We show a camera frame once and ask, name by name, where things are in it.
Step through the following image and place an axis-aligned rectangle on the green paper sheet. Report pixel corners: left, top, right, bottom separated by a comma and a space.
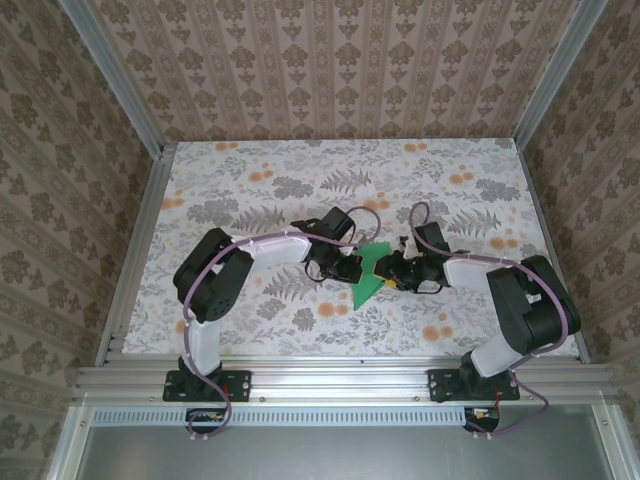
348, 241, 393, 311

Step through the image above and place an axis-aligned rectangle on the grey sheet metal panel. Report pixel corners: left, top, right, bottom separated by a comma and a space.
47, 404, 626, 480

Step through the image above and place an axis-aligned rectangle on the floral patterned table cover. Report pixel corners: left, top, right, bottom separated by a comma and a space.
122, 139, 584, 359

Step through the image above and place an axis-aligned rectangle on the small black electronics box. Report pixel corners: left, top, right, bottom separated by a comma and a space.
463, 405, 501, 432
185, 407, 232, 434

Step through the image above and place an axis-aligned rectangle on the aluminium mounting rail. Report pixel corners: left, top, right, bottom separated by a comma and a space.
74, 355, 617, 406

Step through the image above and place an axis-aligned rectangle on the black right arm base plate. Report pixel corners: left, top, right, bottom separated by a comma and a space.
425, 368, 521, 405

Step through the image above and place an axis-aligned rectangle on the aluminium table side rail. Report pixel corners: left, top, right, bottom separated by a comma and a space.
97, 144, 176, 366
514, 139, 591, 364

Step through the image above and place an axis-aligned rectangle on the grey slotted cable duct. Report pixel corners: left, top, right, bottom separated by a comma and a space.
92, 405, 469, 426

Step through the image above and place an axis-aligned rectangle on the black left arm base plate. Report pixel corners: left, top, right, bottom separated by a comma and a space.
162, 368, 252, 404

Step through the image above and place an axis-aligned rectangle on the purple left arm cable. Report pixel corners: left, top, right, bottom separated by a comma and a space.
182, 205, 382, 444

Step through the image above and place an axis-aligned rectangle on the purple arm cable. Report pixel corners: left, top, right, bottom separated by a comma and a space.
408, 201, 571, 441
182, 205, 382, 444

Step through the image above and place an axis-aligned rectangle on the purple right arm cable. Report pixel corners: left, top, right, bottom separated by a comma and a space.
408, 201, 571, 441

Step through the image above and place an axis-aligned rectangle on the aluminium frame post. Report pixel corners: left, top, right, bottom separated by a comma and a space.
64, 0, 167, 157
513, 0, 609, 146

